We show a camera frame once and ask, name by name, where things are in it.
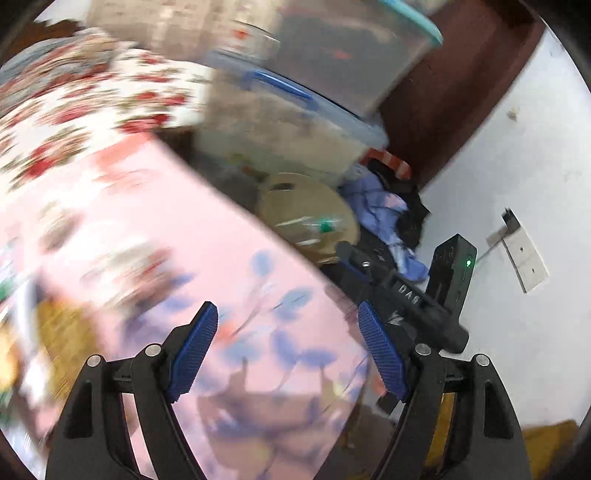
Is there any pink patterned bed sheet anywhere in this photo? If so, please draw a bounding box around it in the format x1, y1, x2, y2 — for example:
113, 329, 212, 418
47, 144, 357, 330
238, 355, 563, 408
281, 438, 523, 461
1, 136, 391, 479

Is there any white wall socket plate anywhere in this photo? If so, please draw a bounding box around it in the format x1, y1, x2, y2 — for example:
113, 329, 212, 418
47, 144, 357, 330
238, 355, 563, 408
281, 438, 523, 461
486, 208, 549, 294

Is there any blue purple cloth pile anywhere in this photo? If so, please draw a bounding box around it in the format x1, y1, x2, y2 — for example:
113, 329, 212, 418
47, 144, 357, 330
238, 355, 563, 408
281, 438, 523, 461
338, 173, 429, 283

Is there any upper clear storage bin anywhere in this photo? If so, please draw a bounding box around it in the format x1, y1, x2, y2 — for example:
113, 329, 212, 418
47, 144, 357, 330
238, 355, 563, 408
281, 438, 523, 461
219, 0, 443, 117

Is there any round brown trash bin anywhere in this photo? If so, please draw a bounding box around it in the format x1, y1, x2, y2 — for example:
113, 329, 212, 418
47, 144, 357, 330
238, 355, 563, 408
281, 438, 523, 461
256, 173, 361, 265

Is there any floral white red blanket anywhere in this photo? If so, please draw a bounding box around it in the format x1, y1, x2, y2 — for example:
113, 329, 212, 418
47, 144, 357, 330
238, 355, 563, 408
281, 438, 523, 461
1, 29, 213, 192

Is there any lower clear storage bin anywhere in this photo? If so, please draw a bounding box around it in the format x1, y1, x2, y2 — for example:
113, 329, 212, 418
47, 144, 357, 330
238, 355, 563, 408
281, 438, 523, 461
197, 51, 388, 187

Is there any clear storage bin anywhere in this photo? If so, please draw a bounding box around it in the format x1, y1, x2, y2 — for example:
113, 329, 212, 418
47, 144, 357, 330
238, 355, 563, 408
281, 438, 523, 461
219, 0, 443, 117
197, 51, 388, 187

